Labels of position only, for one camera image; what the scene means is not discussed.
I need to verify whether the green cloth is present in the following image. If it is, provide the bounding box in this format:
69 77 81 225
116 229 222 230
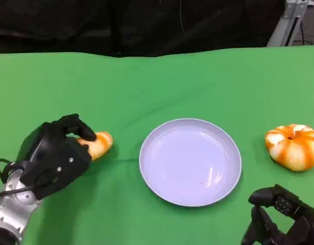
0 44 314 245

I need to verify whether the orange and white bread roll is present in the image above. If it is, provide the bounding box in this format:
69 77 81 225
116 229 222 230
76 131 113 161
264 124 314 172

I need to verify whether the black backdrop curtain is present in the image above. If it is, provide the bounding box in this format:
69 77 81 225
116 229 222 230
0 0 286 58

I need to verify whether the grey metal frame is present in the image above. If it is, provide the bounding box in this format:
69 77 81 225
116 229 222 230
266 0 309 47

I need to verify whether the lilac plate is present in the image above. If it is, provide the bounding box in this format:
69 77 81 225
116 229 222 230
138 117 243 207

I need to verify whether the black cable at frame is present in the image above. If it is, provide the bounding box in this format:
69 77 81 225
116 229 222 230
300 19 306 46

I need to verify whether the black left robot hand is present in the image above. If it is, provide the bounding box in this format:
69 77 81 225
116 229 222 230
15 113 98 201

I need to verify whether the thin cable on curtain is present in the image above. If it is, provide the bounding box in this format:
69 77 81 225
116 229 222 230
178 0 186 33

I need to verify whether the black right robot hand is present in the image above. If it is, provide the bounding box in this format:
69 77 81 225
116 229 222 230
240 183 314 245

